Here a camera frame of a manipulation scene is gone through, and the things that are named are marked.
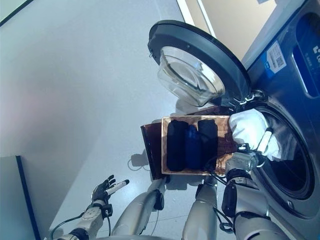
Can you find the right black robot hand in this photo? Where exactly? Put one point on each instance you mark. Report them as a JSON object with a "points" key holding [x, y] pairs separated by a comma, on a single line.
{"points": [[266, 140]]}

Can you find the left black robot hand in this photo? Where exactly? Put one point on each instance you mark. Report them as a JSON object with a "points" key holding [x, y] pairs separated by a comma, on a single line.
{"points": [[100, 193]]}

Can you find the white garment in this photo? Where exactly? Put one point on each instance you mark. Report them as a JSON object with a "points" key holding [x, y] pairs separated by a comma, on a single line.
{"points": [[247, 125]]}

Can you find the black garment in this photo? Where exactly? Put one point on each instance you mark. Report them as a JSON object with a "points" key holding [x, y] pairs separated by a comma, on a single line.
{"points": [[208, 135], [176, 147]]}

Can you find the blue garment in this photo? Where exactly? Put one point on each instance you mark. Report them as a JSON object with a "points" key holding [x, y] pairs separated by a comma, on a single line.
{"points": [[193, 147]]}

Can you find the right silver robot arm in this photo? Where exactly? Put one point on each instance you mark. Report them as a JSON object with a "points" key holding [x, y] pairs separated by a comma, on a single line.
{"points": [[250, 200]]}

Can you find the dark grey washing machine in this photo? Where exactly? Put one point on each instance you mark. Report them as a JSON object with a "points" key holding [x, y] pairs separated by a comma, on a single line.
{"points": [[275, 82]]}

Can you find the left silver robot leg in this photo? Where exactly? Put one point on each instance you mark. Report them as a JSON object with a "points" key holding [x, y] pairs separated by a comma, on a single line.
{"points": [[137, 210]]}

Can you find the silver robot leg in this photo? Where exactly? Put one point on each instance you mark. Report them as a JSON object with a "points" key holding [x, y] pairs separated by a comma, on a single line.
{"points": [[200, 215], [137, 210]]}

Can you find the rectangular wicker laundry basket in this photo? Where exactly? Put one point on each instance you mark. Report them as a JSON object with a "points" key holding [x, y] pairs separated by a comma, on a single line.
{"points": [[225, 140]]}

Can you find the glossy brown stool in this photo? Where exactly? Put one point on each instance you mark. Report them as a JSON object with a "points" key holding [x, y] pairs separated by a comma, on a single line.
{"points": [[152, 150]]}

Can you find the blue energy label sticker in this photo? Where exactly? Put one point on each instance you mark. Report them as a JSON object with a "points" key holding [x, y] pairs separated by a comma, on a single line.
{"points": [[273, 58]]}

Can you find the grey panel with dark edge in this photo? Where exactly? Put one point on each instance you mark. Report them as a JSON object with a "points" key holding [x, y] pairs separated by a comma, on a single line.
{"points": [[10, 200]]}

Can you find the right silver robot leg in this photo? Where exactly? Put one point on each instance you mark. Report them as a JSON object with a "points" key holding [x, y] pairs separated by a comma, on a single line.
{"points": [[200, 215]]}

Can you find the round glass washer door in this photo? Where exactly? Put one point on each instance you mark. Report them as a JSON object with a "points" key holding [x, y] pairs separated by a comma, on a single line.
{"points": [[195, 32]]}

